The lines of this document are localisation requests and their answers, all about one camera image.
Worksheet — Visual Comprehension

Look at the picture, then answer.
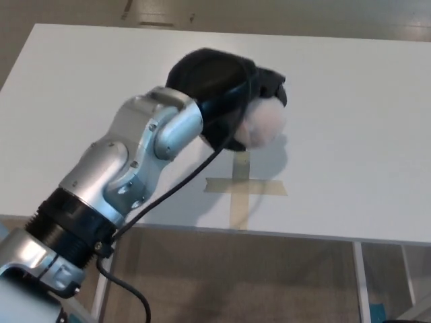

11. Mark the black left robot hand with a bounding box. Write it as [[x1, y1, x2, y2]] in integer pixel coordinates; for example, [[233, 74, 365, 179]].
[[166, 48, 288, 153]]

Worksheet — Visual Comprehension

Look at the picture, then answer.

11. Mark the pink dumpling plush toy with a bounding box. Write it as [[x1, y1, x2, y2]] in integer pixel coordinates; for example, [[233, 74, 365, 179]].
[[234, 96, 288, 149]]

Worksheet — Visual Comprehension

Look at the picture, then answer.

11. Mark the blue floor tape piece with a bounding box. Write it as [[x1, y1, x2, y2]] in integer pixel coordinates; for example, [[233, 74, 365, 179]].
[[370, 301, 387, 323]]

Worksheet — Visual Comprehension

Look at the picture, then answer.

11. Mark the white table leg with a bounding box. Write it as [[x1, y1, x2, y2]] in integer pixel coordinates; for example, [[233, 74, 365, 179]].
[[400, 244, 417, 301], [90, 267, 112, 323], [352, 240, 372, 323]]

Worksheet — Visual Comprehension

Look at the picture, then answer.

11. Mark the vertical beige tape strip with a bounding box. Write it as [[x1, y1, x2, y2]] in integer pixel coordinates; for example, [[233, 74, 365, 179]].
[[230, 151, 251, 231]]

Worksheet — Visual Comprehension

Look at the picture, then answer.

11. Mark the light blue metal strut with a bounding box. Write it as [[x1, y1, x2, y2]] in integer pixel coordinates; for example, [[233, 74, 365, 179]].
[[62, 295, 97, 323]]

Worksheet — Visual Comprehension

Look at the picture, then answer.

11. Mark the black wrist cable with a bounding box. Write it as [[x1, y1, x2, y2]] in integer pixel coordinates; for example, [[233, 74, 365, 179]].
[[95, 63, 257, 323]]

